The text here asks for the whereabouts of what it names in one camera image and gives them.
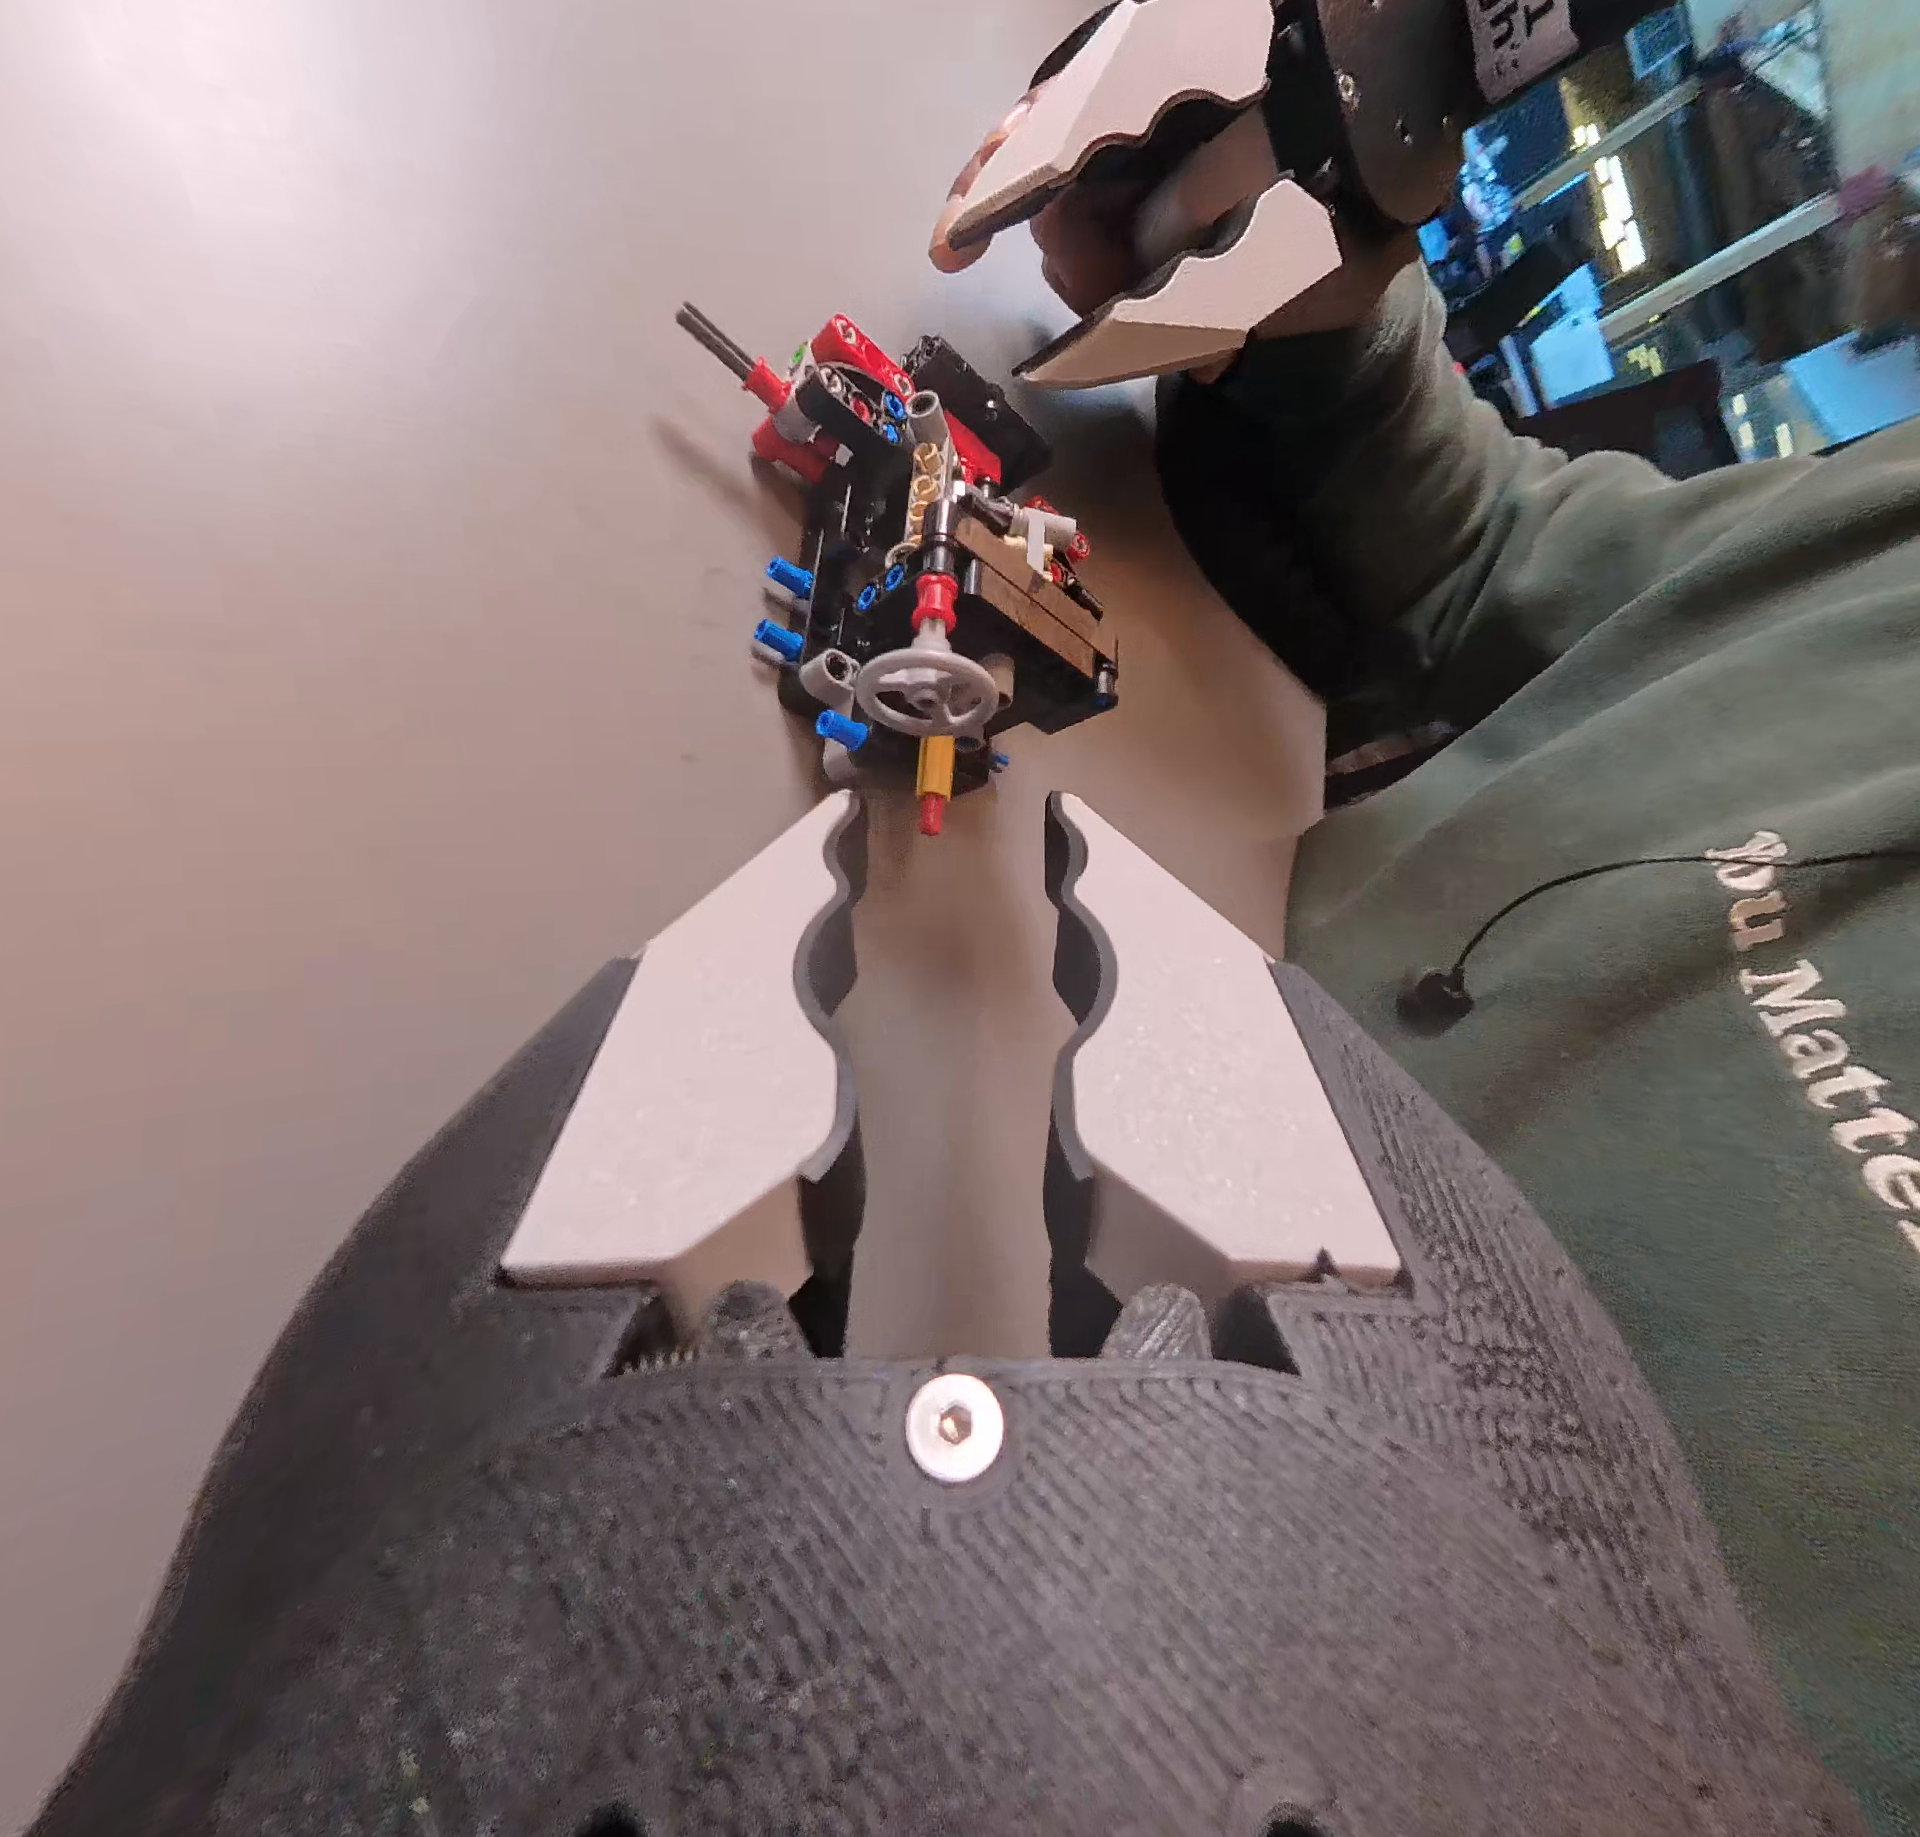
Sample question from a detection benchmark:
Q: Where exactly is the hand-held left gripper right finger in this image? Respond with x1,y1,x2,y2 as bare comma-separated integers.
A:
1045,792,1408,1320

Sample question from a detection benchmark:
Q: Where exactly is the person's right hand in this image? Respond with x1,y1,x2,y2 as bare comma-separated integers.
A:
1033,154,1144,320

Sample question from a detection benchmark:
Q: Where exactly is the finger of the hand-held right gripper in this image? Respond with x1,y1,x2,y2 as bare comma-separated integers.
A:
1012,181,1348,393
929,0,1280,275

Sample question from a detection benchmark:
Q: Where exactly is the black cord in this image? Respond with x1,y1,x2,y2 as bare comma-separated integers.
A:
1395,848,1920,1032

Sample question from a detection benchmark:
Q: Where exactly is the lego car chassis assembly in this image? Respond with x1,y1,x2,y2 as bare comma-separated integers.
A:
675,299,1125,837

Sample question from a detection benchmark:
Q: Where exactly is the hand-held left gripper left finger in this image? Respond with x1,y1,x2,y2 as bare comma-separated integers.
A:
500,792,869,1320

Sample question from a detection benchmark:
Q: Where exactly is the person's right forearm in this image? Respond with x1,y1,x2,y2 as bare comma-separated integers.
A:
1154,253,1652,759

